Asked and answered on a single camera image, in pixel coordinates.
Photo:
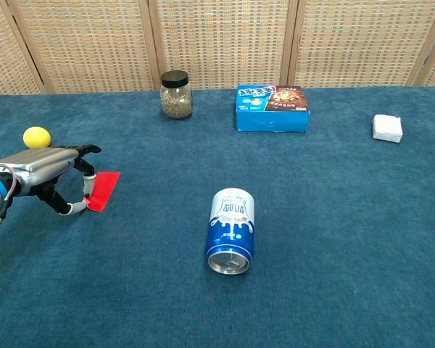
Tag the yellow ball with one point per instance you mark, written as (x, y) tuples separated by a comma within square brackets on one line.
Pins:
[(36, 137)]

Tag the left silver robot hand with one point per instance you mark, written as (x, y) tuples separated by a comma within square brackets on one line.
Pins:
[(43, 165)]

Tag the blue cookie box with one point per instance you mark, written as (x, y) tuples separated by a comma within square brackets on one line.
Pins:
[(271, 110)]

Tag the blue table cloth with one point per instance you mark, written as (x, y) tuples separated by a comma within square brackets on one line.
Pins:
[(239, 224)]

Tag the glass jar with black lid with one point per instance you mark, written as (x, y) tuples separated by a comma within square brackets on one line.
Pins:
[(176, 98)]

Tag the blue and white drink can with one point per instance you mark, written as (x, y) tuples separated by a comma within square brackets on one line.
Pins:
[(231, 232)]

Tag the red card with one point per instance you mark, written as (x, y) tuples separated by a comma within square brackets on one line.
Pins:
[(103, 190)]

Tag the white tissue pack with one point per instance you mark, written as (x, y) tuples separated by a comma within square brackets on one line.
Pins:
[(387, 128)]

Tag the woven folding screen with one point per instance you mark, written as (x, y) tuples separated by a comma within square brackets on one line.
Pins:
[(217, 43)]

